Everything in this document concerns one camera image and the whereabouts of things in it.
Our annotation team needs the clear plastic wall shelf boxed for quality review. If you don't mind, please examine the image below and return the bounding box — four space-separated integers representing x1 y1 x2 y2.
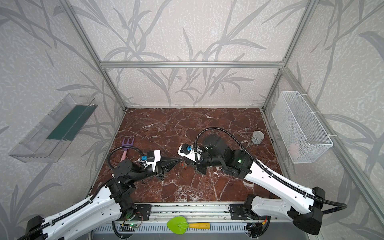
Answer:
9 94 98 163

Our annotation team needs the circuit board with wires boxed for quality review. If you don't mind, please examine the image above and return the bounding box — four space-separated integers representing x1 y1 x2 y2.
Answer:
118 212 143 232
244 218 270 239

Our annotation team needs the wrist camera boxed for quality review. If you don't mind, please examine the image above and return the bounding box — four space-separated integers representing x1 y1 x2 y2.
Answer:
178 144 203 163
140 150 161 172

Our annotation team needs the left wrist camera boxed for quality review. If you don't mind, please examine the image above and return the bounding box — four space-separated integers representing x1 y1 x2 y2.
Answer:
140 150 161 172

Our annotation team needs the left black corrugated cable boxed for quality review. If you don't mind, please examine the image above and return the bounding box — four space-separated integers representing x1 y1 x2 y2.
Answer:
16 145 145 240

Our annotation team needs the green yellow toy shovel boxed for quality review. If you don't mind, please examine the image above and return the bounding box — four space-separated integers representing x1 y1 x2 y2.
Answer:
167 216 211 235

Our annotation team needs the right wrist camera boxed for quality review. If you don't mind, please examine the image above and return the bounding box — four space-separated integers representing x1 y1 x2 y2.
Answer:
178 144 203 163

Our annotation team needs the left circuit board with wires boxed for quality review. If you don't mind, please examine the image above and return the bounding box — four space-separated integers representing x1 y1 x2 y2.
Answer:
118 212 143 232

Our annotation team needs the purple pink toy rake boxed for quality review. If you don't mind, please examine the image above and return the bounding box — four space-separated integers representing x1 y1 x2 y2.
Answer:
121 138 135 161

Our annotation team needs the small grey metal cup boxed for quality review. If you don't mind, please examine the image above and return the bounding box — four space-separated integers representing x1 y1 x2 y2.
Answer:
251 131 265 145

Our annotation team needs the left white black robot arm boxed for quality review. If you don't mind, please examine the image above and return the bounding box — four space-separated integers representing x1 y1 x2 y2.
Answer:
21 157 182 240

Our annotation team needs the white wire mesh basket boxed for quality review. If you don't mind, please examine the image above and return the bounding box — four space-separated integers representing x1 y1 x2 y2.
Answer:
272 91 334 164

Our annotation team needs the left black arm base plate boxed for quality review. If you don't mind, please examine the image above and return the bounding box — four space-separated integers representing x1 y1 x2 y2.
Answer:
128 204 152 222

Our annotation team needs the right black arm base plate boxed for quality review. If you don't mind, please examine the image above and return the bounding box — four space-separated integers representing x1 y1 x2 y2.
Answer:
229 204 257 220

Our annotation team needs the aluminium front rail frame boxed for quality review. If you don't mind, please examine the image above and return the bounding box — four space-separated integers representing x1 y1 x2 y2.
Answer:
71 201 316 224

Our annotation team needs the right circuit board with wires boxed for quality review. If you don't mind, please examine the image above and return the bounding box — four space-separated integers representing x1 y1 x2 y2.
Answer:
244 218 270 239

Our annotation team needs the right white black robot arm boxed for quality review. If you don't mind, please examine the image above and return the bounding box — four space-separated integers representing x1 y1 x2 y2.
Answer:
178 134 326 235

